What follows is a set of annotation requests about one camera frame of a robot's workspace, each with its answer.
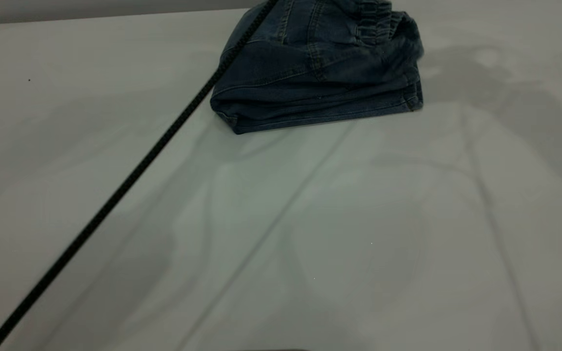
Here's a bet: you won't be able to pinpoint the blue denim pants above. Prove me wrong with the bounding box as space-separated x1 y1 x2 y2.
210 0 425 135

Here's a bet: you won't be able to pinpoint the black braided cable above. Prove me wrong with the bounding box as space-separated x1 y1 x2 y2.
0 0 280 351

